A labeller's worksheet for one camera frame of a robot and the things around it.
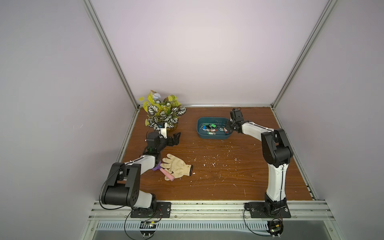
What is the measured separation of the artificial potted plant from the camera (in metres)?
0.84

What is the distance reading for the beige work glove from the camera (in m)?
0.87

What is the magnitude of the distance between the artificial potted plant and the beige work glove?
0.71 ft
